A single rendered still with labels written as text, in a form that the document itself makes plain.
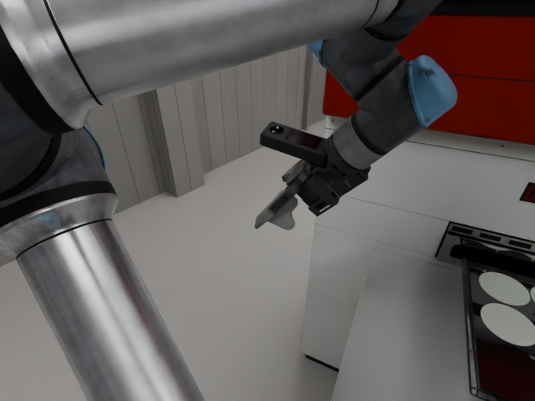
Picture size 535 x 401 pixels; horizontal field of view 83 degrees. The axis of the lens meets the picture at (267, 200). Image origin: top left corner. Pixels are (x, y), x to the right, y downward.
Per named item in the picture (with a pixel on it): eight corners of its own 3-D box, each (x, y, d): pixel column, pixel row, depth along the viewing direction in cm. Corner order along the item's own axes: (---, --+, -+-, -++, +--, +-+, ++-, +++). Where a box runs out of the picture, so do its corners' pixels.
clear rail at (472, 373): (459, 258, 81) (462, 255, 80) (466, 260, 80) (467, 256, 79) (468, 395, 53) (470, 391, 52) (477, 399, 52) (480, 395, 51)
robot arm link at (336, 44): (373, -50, 33) (439, 27, 33) (330, 22, 44) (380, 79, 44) (325, -14, 31) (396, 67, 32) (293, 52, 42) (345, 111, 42)
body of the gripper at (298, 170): (314, 219, 53) (367, 186, 45) (277, 188, 52) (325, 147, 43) (325, 193, 59) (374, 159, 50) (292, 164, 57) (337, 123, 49)
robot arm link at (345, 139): (346, 127, 40) (357, 103, 46) (322, 147, 44) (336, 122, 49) (384, 165, 42) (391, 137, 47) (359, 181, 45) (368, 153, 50)
